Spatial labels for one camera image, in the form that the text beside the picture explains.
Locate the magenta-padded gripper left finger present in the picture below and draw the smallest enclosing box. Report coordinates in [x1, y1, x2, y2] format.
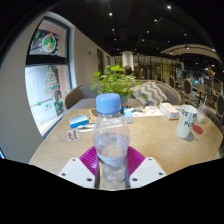
[57, 146, 100, 190]

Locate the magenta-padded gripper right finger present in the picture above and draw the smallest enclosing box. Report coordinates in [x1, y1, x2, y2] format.
[125, 145, 168, 190]

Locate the clear blue-capped water bottle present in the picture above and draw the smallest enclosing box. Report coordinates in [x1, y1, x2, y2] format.
[91, 92, 131, 184]

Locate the pill blister pack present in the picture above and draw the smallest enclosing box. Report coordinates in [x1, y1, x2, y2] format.
[66, 128, 81, 143]

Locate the blue and white carton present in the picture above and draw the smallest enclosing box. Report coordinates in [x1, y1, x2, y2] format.
[68, 114, 90, 129]

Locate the small light blue box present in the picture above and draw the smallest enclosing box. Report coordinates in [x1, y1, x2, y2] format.
[123, 108, 134, 125]

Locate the white mug with black lettering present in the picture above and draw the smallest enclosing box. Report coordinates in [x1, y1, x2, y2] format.
[175, 104, 199, 139]

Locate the flat round red coaster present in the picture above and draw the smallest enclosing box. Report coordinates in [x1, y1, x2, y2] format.
[192, 124, 204, 135]

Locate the grey curved sofa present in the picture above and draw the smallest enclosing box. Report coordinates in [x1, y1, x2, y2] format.
[64, 79, 183, 110]

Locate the grey white chevron cushion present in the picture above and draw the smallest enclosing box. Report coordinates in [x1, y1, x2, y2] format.
[132, 81, 169, 107]

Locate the green potted plant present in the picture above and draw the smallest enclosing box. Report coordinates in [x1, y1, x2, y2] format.
[89, 64, 148, 108]

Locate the person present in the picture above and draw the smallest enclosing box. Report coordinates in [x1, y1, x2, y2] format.
[123, 65, 134, 76]

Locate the group of ceiling spotlights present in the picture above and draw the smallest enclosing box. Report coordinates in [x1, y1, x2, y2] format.
[106, 3, 218, 54]

